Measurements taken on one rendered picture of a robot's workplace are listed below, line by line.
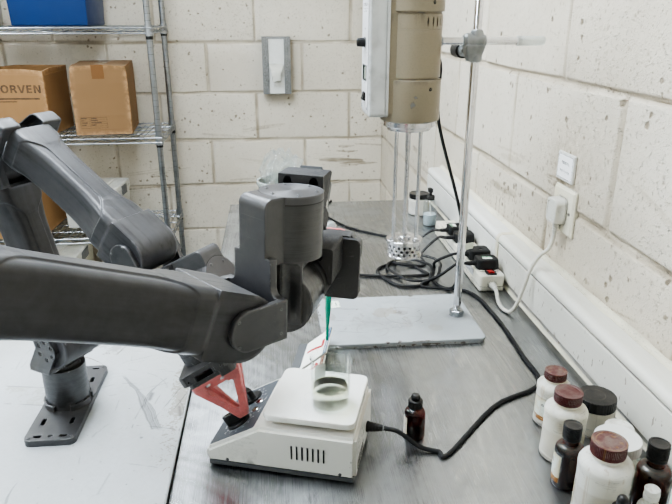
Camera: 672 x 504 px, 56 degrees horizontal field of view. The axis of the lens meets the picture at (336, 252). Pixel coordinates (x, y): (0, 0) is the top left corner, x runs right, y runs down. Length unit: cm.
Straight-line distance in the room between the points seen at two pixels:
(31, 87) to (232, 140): 90
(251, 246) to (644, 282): 66
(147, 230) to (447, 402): 52
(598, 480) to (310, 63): 259
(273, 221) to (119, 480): 49
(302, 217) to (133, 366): 67
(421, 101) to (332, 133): 211
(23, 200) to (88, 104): 193
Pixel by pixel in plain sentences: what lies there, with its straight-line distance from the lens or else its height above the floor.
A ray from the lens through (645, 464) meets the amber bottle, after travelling 86.
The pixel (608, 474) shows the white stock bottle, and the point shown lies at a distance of 80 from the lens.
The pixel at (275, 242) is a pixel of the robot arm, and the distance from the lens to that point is 53.
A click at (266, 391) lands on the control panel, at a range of 92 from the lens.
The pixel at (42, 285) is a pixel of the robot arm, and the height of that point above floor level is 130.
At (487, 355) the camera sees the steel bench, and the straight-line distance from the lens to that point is 116.
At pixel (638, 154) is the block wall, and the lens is 105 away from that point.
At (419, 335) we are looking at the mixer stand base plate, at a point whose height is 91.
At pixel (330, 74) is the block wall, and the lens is 314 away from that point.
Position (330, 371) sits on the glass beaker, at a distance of 79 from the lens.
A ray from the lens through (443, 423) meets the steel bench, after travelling 97.
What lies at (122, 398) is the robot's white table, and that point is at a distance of 107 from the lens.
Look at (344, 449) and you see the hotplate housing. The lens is 82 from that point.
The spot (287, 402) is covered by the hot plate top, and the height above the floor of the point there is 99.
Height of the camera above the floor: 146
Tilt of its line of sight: 20 degrees down
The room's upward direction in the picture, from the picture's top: straight up
